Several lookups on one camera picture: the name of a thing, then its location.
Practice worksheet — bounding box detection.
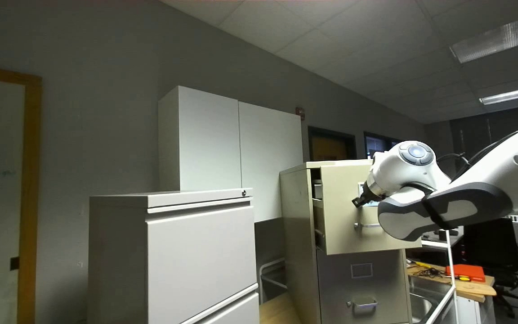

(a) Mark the beige drawer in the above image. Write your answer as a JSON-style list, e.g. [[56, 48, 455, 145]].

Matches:
[[317, 248, 413, 324], [312, 161, 423, 256]]

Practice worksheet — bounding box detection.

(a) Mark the beige file cabinet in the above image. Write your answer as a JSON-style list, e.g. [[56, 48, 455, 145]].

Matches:
[[280, 160, 423, 324]]

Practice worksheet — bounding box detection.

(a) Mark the white tall cabinet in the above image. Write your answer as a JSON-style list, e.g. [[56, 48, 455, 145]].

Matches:
[[158, 85, 304, 224]]

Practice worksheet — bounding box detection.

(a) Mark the grey lateral file cabinet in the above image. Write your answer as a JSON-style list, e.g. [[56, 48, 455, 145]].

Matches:
[[87, 188, 260, 324]]

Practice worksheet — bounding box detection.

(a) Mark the window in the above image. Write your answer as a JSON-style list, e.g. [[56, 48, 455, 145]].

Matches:
[[363, 131, 404, 160]]

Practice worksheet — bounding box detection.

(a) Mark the dark framed door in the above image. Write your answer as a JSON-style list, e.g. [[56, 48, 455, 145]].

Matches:
[[308, 126, 357, 162]]

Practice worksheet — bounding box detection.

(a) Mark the white stand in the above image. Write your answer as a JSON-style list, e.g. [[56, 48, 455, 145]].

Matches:
[[424, 229, 463, 324]]

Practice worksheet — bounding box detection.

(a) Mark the orange box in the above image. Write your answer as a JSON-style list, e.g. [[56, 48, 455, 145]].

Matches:
[[444, 264, 486, 283]]

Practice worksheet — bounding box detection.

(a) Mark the black office chair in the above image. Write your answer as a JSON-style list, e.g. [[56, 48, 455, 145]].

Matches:
[[463, 217, 518, 319]]

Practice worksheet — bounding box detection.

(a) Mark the wooden table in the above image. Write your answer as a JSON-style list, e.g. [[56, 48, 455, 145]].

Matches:
[[406, 258, 497, 303]]

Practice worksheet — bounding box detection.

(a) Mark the ceiling light panel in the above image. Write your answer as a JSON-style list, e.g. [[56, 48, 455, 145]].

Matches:
[[479, 83, 518, 106], [449, 11, 518, 64]]

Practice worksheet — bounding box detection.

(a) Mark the silver drawer handle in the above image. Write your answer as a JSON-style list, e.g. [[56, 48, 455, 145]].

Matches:
[[347, 299, 379, 315], [354, 221, 382, 233]]

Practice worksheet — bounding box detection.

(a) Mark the black cable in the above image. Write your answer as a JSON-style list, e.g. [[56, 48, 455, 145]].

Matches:
[[414, 265, 445, 279]]

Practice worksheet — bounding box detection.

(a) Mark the grey metal frame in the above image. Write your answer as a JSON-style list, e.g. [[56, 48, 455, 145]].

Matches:
[[259, 257, 287, 305]]

